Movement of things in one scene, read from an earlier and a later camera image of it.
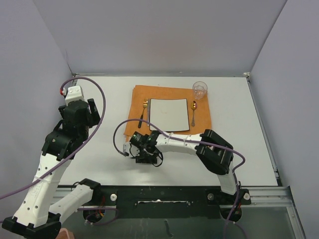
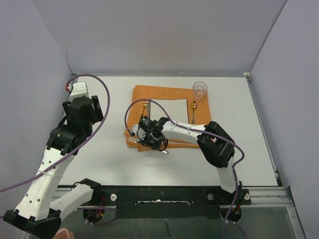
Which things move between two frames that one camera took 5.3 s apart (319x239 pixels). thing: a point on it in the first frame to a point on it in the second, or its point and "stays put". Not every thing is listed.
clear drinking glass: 200,88 stays put
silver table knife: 148,111 stays put
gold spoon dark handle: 145,104 stays put
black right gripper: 140,157 to 143,140
